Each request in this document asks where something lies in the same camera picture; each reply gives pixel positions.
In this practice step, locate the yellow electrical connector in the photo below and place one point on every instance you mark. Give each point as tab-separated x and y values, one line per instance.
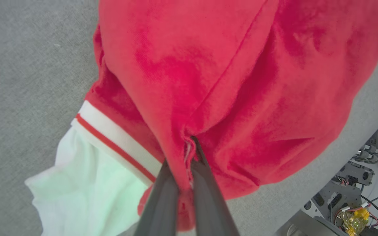
356	221

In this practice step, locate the red and white sports jersey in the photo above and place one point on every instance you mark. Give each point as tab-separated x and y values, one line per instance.
225	82

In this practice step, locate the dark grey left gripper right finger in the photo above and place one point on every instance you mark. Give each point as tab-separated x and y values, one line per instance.
210	213

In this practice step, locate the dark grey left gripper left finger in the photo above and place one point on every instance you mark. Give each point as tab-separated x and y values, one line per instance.
161	213

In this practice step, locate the grey robot base chassis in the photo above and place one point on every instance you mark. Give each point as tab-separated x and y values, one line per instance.
340	190

